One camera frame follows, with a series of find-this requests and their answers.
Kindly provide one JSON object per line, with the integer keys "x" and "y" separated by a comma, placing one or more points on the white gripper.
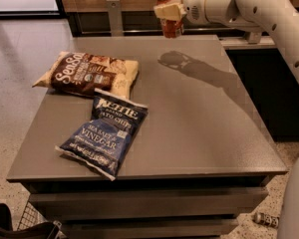
{"x": 194, "y": 6}

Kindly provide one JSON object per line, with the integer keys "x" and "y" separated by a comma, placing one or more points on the red coke can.
{"x": 170, "y": 29}

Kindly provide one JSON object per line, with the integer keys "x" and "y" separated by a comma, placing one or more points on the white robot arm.
{"x": 280, "y": 20}

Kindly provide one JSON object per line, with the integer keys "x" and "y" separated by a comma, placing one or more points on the brown Sensible chip bag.
{"x": 82, "y": 73}

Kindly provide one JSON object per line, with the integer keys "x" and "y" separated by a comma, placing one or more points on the blue Kettle chip bag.
{"x": 103, "y": 142}

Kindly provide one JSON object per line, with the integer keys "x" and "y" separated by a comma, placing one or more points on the grey drawer cabinet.
{"x": 202, "y": 157}

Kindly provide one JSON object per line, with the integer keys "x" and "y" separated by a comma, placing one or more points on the patterned cylinder on floor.
{"x": 266, "y": 219}

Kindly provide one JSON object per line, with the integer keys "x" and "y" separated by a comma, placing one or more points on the dark brown chair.
{"x": 45, "y": 230}

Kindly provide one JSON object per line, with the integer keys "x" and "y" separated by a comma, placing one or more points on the left metal bracket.
{"x": 115, "y": 17}

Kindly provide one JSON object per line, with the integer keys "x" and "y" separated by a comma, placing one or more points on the metal bracket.
{"x": 115, "y": 17}
{"x": 252, "y": 37}

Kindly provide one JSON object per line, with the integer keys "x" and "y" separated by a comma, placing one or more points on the right metal bracket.
{"x": 252, "y": 37}

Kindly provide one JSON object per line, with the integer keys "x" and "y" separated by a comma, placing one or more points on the wire basket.
{"x": 31, "y": 217}

